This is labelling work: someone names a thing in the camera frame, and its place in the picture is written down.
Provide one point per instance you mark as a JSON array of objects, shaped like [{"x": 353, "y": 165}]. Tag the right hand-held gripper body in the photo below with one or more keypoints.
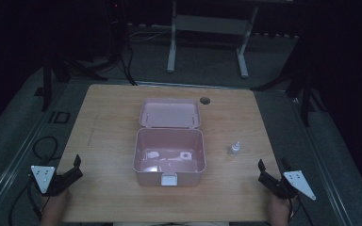
[{"x": 292, "y": 185}]

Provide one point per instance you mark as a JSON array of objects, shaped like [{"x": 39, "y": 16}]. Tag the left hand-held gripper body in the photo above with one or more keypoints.
[{"x": 44, "y": 179}]

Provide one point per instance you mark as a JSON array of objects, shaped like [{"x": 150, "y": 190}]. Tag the small clear dropper bottle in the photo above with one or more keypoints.
[{"x": 234, "y": 148}]

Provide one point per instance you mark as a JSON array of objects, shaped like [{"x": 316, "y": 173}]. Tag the pink plastic storage box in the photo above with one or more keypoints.
[{"x": 169, "y": 141}]

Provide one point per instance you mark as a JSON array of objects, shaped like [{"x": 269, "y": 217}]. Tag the person's right hand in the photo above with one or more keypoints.
[{"x": 279, "y": 210}]

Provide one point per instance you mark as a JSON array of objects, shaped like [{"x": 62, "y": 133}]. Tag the person's left hand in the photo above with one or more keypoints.
[{"x": 55, "y": 207}]

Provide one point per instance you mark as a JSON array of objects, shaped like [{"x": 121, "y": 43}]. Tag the white flat packet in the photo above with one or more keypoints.
[{"x": 151, "y": 169}]

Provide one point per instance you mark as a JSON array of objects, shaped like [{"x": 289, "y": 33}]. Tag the white crumpled gauze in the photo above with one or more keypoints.
[{"x": 152, "y": 154}]

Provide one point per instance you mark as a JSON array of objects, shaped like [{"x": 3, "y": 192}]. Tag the white tape roll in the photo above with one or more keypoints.
[{"x": 186, "y": 155}]

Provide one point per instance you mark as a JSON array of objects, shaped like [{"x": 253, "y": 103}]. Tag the black metal stand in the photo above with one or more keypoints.
[
  {"x": 59, "y": 69},
  {"x": 301, "y": 84}
]

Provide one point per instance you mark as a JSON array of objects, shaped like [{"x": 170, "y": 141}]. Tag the white metal table frame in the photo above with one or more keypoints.
[{"x": 207, "y": 28}]

